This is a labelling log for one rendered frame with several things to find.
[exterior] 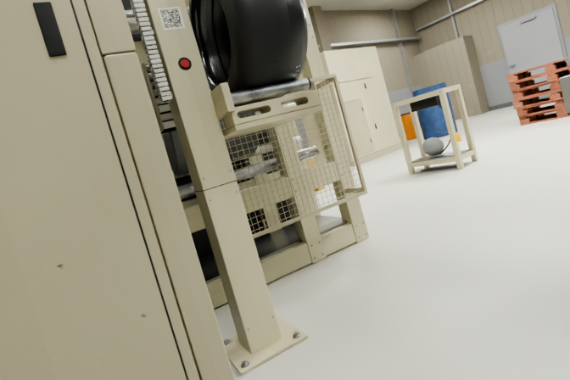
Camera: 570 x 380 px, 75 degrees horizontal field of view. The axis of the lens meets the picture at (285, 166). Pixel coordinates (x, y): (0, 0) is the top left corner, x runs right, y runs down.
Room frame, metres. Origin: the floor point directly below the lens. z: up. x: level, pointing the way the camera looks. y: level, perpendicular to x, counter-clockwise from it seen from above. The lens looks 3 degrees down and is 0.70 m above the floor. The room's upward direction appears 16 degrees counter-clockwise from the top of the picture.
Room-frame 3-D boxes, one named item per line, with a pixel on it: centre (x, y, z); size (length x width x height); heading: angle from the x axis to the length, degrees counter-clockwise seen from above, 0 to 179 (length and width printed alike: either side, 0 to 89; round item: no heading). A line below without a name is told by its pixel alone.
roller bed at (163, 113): (1.75, 0.42, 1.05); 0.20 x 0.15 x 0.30; 117
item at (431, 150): (3.89, -1.60, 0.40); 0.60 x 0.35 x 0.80; 36
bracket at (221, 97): (1.43, 0.21, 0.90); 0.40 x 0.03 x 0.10; 27
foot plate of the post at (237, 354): (1.37, 0.27, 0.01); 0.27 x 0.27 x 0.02; 27
